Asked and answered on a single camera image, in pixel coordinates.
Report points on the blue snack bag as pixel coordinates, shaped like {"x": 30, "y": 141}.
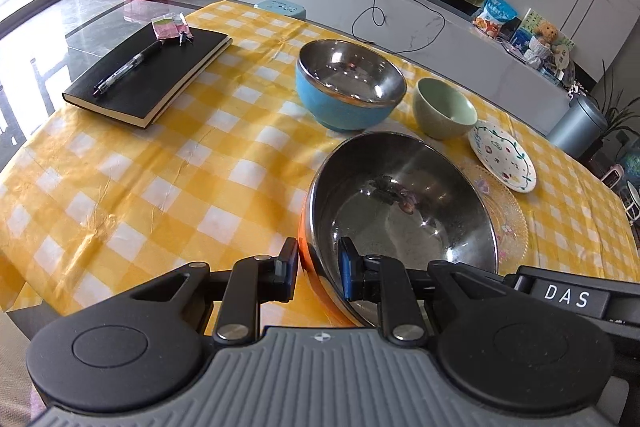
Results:
{"x": 492, "y": 16}

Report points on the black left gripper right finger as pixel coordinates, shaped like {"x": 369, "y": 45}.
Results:
{"x": 384, "y": 281}

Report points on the green potted plant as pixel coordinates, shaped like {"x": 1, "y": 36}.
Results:
{"x": 617, "y": 96}

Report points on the teddy bear toy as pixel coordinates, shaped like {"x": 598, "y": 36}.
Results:
{"x": 540, "y": 46}

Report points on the light blue plastic stool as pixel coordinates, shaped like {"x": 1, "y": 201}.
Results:
{"x": 283, "y": 7}

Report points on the large orange steel bowl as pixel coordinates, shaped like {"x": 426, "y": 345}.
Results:
{"x": 396, "y": 196}

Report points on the pink packet with clips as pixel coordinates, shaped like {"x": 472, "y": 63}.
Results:
{"x": 172, "y": 27}

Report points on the blue steel bowl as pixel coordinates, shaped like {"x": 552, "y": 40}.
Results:
{"x": 345, "y": 86}

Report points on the yellow checkered tablecloth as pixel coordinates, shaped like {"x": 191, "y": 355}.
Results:
{"x": 91, "y": 207}

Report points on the clear glass patterned plate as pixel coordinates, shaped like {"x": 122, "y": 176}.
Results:
{"x": 506, "y": 217}

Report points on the white marble tv cabinet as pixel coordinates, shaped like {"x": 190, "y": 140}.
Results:
{"x": 449, "y": 45}

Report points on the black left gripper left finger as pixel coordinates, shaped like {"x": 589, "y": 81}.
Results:
{"x": 252, "y": 282}

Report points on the black notebook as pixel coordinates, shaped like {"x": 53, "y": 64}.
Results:
{"x": 141, "y": 96}

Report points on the grey trash bin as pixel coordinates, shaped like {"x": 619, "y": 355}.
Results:
{"x": 579, "y": 127}

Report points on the green ceramic bowl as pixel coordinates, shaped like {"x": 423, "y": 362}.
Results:
{"x": 441, "y": 111}

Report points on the black pen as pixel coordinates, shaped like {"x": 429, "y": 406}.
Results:
{"x": 104, "y": 85}

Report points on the white fruit pattern plate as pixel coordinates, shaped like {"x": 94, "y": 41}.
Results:
{"x": 503, "y": 156}

